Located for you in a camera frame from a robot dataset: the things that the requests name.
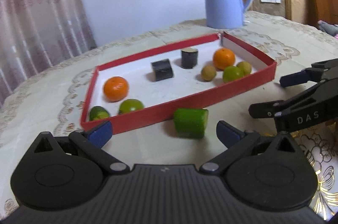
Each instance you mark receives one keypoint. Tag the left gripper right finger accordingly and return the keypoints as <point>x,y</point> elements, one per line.
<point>238,143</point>

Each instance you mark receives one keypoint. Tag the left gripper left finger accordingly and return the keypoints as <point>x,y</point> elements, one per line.
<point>90,143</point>

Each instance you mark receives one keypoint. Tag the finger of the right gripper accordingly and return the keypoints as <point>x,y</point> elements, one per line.
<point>320,91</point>
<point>317,72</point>

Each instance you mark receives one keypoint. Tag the dark green avocado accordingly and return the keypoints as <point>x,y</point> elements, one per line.
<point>98,113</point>

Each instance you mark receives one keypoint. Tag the green cucumber piece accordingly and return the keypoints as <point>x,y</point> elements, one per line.
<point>191,123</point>

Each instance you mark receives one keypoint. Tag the green tomato-like fruit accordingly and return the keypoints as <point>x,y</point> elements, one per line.
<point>130,105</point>

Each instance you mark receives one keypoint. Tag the small orange mandarin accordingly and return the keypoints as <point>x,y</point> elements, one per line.
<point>116,88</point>

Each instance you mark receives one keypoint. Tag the yellow-green round fruit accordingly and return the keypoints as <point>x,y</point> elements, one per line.
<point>246,67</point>

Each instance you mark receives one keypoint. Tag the green lime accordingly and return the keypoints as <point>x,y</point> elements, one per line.
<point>232,73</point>

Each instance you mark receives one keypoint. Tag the small brown longan fruit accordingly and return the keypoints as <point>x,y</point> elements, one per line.
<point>208,73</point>

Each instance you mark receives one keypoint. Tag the large orange mandarin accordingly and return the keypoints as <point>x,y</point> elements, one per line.
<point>223,58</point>

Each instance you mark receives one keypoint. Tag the dark log piece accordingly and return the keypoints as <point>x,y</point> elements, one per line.
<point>162,69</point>
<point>189,57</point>

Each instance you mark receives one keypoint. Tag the cream embroidered tablecloth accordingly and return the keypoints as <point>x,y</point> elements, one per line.
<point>53,100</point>

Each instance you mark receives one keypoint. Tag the red shallow box tray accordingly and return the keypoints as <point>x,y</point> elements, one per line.
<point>185,90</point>

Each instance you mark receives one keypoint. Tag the pink patterned curtain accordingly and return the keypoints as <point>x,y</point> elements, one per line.
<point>39,34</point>

